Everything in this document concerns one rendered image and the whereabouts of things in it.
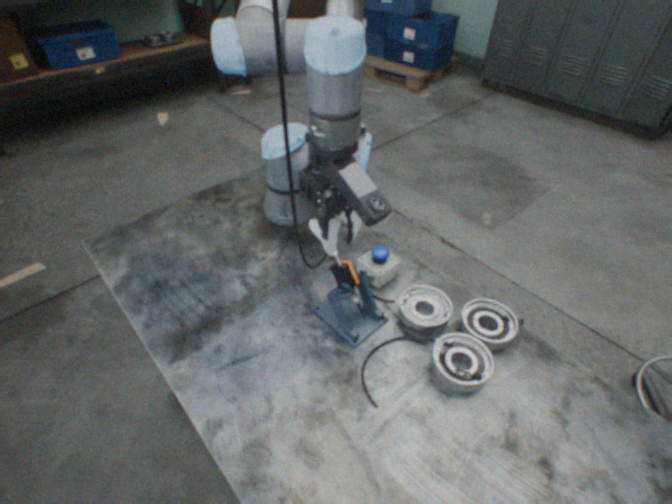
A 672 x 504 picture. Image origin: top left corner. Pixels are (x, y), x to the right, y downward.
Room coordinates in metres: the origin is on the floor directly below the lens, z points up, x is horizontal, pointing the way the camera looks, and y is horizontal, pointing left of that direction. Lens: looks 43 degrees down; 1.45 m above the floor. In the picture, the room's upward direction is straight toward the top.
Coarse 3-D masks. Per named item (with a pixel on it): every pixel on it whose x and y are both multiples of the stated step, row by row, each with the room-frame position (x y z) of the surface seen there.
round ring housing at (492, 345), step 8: (472, 304) 0.51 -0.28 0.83; (480, 304) 0.51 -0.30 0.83; (488, 304) 0.51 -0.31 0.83; (496, 304) 0.51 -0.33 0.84; (464, 312) 0.49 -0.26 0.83; (480, 312) 0.49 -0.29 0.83; (488, 312) 0.49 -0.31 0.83; (504, 312) 0.49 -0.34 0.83; (464, 320) 0.46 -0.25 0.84; (480, 320) 0.48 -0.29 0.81; (488, 320) 0.48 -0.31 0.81; (496, 320) 0.47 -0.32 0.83; (512, 320) 0.47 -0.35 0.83; (464, 328) 0.45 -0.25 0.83; (480, 328) 0.45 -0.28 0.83; (496, 328) 0.46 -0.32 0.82; (512, 328) 0.45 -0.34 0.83; (472, 336) 0.43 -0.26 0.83; (480, 336) 0.42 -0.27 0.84; (512, 336) 0.42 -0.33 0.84; (488, 344) 0.41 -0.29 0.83; (496, 344) 0.41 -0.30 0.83; (504, 344) 0.42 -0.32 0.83
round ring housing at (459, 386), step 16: (448, 336) 0.43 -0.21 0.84; (464, 336) 0.43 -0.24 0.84; (432, 352) 0.40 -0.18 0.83; (448, 352) 0.40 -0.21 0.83; (464, 352) 0.40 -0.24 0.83; (480, 352) 0.40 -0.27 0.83; (432, 368) 0.37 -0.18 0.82; (448, 384) 0.34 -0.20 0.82; (464, 384) 0.33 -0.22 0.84; (480, 384) 0.33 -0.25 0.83
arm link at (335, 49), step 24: (312, 24) 0.53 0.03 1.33; (336, 24) 0.53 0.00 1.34; (360, 24) 0.54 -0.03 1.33; (312, 48) 0.51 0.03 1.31; (336, 48) 0.50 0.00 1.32; (360, 48) 0.52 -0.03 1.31; (312, 72) 0.51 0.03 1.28; (336, 72) 0.50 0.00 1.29; (360, 72) 0.52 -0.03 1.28; (312, 96) 0.52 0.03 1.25; (336, 96) 0.50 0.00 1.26; (360, 96) 0.52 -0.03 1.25; (336, 120) 0.50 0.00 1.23
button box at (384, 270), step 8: (368, 256) 0.64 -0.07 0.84; (392, 256) 0.64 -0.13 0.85; (360, 264) 0.62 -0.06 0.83; (368, 264) 0.61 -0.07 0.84; (376, 264) 0.61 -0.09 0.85; (384, 264) 0.61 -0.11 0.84; (392, 264) 0.61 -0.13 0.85; (400, 264) 0.62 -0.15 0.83; (368, 272) 0.60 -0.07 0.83; (376, 272) 0.59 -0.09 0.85; (384, 272) 0.59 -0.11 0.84; (392, 272) 0.61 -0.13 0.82; (376, 280) 0.58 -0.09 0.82; (384, 280) 0.59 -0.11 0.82
